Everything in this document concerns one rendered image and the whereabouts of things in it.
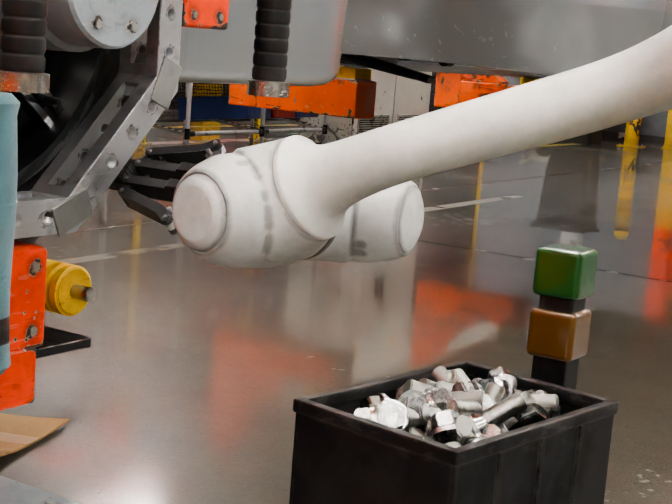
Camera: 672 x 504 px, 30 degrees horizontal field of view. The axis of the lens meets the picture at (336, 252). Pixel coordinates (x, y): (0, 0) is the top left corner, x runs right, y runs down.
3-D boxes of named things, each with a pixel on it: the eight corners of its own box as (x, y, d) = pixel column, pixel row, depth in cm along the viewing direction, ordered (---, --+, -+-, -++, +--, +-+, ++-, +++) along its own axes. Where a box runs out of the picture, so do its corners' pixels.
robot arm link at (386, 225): (322, 152, 139) (251, 149, 128) (445, 168, 131) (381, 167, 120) (312, 248, 141) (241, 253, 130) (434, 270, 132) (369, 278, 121)
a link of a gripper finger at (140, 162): (201, 173, 140) (208, 164, 141) (128, 160, 147) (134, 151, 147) (215, 196, 143) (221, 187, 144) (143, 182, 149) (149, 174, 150)
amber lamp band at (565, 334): (543, 347, 105) (548, 300, 104) (588, 356, 103) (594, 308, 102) (523, 354, 102) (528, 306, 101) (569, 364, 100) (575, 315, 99)
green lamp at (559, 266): (549, 288, 104) (555, 241, 104) (595, 297, 102) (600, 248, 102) (529, 294, 101) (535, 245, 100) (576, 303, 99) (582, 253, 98)
